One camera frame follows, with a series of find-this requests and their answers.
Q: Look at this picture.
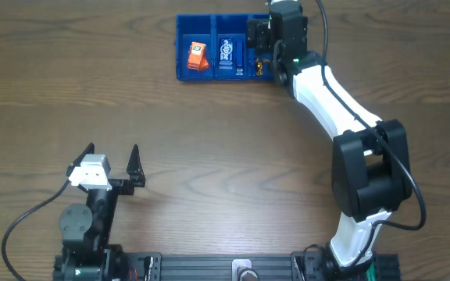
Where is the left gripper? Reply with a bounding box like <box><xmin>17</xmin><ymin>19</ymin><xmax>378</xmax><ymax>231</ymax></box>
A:
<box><xmin>66</xmin><ymin>142</ymin><xmax>147</xmax><ymax>196</ymax></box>

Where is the blue tray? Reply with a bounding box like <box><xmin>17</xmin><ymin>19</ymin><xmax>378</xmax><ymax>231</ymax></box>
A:
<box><xmin>175</xmin><ymin>13</ymin><xmax>277</xmax><ymax>82</ymax></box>

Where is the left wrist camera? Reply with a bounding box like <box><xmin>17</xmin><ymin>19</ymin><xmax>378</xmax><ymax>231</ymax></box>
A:
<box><xmin>67</xmin><ymin>153</ymin><xmax>113</xmax><ymax>192</ymax></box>

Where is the black cable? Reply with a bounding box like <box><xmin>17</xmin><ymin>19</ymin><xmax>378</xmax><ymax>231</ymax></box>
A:
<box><xmin>315</xmin><ymin>0</ymin><xmax>428</xmax><ymax>231</ymax></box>
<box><xmin>1</xmin><ymin>178</ymin><xmax>72</xmax><ymax>281</ymax></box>

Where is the mounting rail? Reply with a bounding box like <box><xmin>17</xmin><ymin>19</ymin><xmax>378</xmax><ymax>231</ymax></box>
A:
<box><xmin>52</xmin><ymin>252</ymin><xmax>402</xmax><ymax>281</ymax></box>

